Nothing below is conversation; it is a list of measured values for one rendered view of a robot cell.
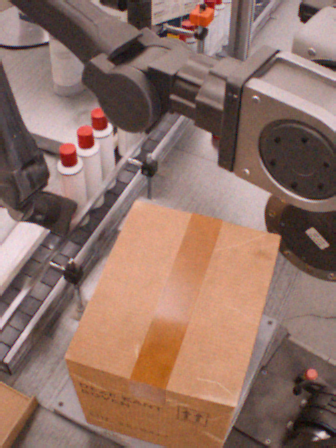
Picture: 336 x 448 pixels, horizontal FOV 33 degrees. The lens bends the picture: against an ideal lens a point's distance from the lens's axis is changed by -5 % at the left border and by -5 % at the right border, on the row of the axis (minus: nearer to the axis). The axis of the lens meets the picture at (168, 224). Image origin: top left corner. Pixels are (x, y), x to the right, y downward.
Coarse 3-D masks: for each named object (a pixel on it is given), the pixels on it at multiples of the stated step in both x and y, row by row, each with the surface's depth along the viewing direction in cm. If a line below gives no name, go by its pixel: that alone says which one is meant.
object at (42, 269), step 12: (216, 48) 151; (144, 132) 128; (132, 144) 125; (120, 168) 121; (108, 180) 118; (96, 192) 116; (84, 216) 113; (72, 228) 110; (60, 240) 108; (48, 264) 105; (36, 276) 103; (24, 288) 101; (24, 300) 101; (12, 312) 98; (0, 324) 96
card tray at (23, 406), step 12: (0, 384) 102; (0, 396) 100; (12, 396) 101; (24, 396) 101; (0, 408) 99; (12, 408) 99; (24, 408) 96; (0, 420) 97; (12, 420) 97; (24, 420) 97; (0, 432) 96; (12, 432) 93; (0, 444) 91
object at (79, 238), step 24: (264, 0) 188; (168, 120) 143; (144, 144) 137; (120, 192) 127; (96, 216) 123; (48, 240) 119; (72, 240) 119; (48, 288) 111; (0, 312) 107; (24, 312) 108; (0, 336) 104; (0, 360) 101
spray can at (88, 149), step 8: (80, 128) 110; (88, 128) 110; (80, 136) 109; (88, 136) 109; (80, 144) 111; (88, 144) 111; (96, 144) 113; (80, 152) 112; (88, 152) 112; (96, 152) 112; (88, 160) 113; (96, 160) 114; (88, 168) 114; (96, 168) 115; (88, 176) 116; (96, 176) 117; (88, 184) 118; (96, 184) 119; (88, 192) 120; (88, 200) 121; (96, 208) 124
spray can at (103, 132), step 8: (96, 112) 113; (96, 120) 113; (104, 120) 114; (96, 128) 115; (104, 128) 115; (112, 128) 117; (96, 136) 115; (104, 136) 115; (112, 136) 118; (104, 144) 117; (112, 144) 119; (104, 152) 119; (112, 152) 121; (104, 160) 120; (112, 160) 122; (104, 168) 122; (112, 168) 124; (104, 176) 124; (112, 184) 127
